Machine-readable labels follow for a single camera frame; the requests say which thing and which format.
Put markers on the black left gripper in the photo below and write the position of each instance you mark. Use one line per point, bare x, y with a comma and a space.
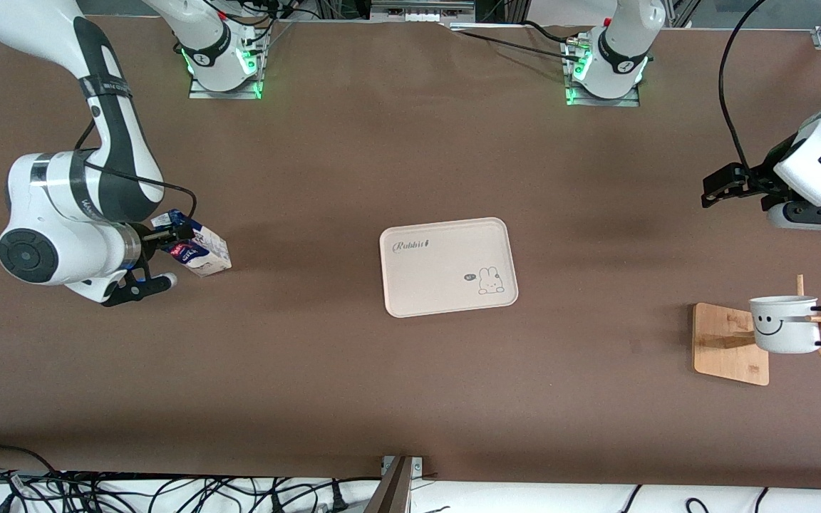
762, 176

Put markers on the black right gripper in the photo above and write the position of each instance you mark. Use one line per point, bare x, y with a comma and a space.
152, 239

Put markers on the blue white milk carton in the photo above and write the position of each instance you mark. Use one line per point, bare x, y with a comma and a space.
211, 256

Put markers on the white smiley face mug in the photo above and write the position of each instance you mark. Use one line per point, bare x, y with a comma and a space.
785, 338

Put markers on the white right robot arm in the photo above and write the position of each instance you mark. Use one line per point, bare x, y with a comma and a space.
68, 206

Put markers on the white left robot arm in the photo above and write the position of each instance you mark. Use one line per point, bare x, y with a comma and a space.
621, 64

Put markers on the beige rabbit print tray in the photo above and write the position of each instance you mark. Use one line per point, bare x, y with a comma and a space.
446, 274

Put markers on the wooden mug rack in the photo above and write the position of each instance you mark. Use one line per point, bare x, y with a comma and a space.
727, 356

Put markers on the brown table cover sheet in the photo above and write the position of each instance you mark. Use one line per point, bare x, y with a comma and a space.
311, 370

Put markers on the grey power strip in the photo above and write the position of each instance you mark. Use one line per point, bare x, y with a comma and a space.
421, 8

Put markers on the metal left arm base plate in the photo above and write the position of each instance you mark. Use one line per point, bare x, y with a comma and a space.
596, 102

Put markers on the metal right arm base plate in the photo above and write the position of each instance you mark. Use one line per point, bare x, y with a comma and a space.
239, 91

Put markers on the aluminium profile post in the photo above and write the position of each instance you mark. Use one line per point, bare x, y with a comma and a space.
393, 491

